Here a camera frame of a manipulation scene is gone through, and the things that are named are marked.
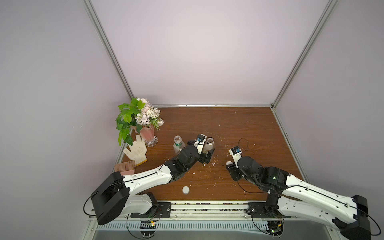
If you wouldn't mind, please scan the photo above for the aluminium front rail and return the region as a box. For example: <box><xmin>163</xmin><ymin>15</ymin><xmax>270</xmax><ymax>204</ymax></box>
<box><xmin>84</xmin><ymin>197</ymin><xmax>336</xmax><ymax>225</ymax></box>

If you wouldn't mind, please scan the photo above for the electronics board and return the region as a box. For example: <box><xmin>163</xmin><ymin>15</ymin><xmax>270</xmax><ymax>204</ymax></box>
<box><xmin>139</xmin><ymin>221</ymin><xmax>157</xmax><ymax>239</ymax></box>
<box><xmin>267</xmin><ymin>221</ymin><xmax>284</xmax><ymax>237</ymax></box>

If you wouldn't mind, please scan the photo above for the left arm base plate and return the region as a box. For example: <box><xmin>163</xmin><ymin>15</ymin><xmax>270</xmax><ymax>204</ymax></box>
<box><xmin>130</xmin><ymin>202</ymin><xmax>172</xmax><ymax>219</ymax></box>

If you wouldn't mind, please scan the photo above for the white knitted work glove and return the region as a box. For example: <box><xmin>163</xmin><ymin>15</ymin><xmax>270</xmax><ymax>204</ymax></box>
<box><xmin>123</xmin><ymin>135</ymin><xmax>148</xmax><ymax>166</ymax></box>

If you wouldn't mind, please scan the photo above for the left electronics board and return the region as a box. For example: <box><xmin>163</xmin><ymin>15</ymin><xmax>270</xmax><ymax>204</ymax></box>
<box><xmin>139</xmin><ymin>221</ymin><xmax>157</xmax><ymax>239</ymax></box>

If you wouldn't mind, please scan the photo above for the pink glass vase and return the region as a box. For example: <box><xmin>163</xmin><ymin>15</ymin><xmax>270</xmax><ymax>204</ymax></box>
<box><xmin>140</xmin><ymin>126</ymin><xmax>158</xmax><ymax>147</ymax></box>

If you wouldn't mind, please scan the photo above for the artificial flower bouquet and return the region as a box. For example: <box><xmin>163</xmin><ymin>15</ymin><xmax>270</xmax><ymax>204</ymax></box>
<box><xmin>116</xmin><ymin>98</ymin><xmax>164</xmax><ymax>145</ymax></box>

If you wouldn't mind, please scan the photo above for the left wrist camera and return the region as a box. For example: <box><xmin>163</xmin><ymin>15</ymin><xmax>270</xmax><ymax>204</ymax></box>
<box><xmin>194</xmin><ymin>134</ymin><xmax>207</xmax><ymax>154</ymax></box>

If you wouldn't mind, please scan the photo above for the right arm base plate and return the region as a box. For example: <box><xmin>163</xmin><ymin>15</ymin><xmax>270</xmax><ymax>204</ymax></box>
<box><xmin>246</xmin><ymin>202</ymin><xmax>291</xmax><ymax>219</ymax></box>

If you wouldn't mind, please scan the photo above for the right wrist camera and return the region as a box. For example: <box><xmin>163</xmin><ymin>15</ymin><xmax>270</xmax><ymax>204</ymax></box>
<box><xmin>229</xmin><ymin>146</ymin><xmax>242</xmax><ymax>167</ymax></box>

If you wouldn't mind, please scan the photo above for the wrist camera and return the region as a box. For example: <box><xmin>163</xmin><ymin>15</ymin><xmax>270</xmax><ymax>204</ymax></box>
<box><xmin>229</xmin><ymin>146</ymin><xmax>242</xmax><ymax>167</ymax></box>
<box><xmin>194</xmin><ymin>134</ymin><xmax>207</xmax><ymax>154</ymax></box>

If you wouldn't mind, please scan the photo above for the labelled clear plastic bottle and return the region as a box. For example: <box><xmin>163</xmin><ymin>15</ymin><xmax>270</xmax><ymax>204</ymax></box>
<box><xmin>173</xmin><ymin>136</ymin><xmax>186</xmax><ymax>156</ymax></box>

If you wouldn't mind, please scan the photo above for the pink brush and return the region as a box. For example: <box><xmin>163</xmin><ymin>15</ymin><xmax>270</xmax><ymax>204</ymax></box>
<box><xmin>114</xmin><ymin>161</ymin><xmax>136</xmax><ymax>176</ymax></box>

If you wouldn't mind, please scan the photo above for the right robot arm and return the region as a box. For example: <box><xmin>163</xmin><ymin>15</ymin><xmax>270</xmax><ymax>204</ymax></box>
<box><xmin>226</xmin><ymin>154</ymin><xmax>372</xmax><ymax>240</ymax></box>

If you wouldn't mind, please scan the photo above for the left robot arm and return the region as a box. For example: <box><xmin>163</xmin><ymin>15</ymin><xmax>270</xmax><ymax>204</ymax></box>
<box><xmin>90</xmin><ymin>141</ymin><xmax>215</xmax><ymax>225</ymax></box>

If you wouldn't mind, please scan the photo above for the right electronics board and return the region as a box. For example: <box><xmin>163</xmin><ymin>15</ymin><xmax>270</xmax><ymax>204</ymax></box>
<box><xmin>267</xmin><ymin>221</ymin><xmax>284</xmax><ymax>237</ymax></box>

